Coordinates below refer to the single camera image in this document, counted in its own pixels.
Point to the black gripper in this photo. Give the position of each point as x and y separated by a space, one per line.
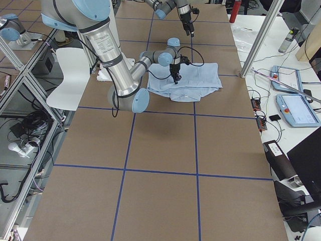
186 17
173 68

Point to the light blue button-up shirt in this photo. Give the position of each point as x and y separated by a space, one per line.
196 82

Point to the idle robot arm base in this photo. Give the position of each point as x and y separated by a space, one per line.
13 31

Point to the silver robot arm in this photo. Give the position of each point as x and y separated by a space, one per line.
162 9
91 18

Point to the red cylindrical bottle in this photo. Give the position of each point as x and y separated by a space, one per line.
235 10

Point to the clear plastic bag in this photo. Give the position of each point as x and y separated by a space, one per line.
244 38

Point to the orange circuit board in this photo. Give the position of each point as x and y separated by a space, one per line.
256 104
261 123

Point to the clear water bottle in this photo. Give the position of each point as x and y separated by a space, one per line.
288 39

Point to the white plastic chair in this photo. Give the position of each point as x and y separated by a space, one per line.
76 73

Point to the small black square pad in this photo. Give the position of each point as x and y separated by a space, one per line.
274 118

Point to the far blue teach pendant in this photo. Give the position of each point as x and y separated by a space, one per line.
289 76

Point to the blue teach pendant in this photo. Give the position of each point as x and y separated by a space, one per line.
296 111
289 76

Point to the near blue teach pendant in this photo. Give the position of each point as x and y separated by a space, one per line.
296 111

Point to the long metal reaching stick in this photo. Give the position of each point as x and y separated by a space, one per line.
287 86

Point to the black box white label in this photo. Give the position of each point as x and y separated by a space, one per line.
278 161

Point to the black monitor with stand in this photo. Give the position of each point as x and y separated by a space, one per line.
299 210

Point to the white pedestal column with base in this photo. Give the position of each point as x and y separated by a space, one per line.
111 44

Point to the aluminium frame post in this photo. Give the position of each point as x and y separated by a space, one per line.
266 25

